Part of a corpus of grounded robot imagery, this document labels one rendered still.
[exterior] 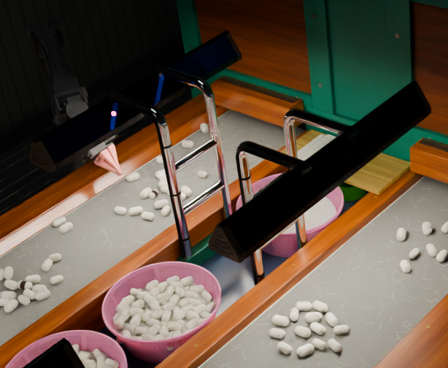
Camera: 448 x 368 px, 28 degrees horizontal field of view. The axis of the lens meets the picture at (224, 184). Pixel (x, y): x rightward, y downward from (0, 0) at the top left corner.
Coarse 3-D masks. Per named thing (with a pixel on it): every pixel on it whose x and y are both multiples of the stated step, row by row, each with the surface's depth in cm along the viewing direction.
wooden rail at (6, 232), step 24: (168, 120) 269; (192, 120) 268; (120, 144) 262; (144, 144) 260; (96, 168) 252; (120, 168) 252; (48, 192) 245; (72, 192) 244; (96, 192) 246; (0, 216) 239; (24, 216) 237; (48, 216) 237; (0, 240) 230; (24, 240) 232
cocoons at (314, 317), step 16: (400, 240) 211; (416, 256) 205; (432, 256) 205; (304, 304) 195; (320, 304) 194; (272, 320) 193; (288, 320) 193; (320, 320) 192; (336, 320) 190; (272, 336) 190; (304, 336) 189; (288, 352) 185; (304, 352) 184
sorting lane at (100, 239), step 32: (224, 128) 266; (256, 128) 264; (256, 160) 249; (128, 192) 245; (160, 192) 242; (192, 192) 240; (96, 224) 234; (128, 224) 232; (160, 224) 230; (0, 256) 228; (32, 256) 226; (64, 256) 224; (96, 256) 223; (0, 288) 217; (64, 288) 214; (0, 320) 208; (32, 320) 206
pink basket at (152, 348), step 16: (160, 272) 213; (176, 272) 212; (192, 272) 211; (208, 272) 207; (112, 288) 207; (208, 288) 208; (112, 304) 206; (112, 320) 204; (208, 320) 194; (192, 336) 193; (144, 352) 195; (160, 352) 194
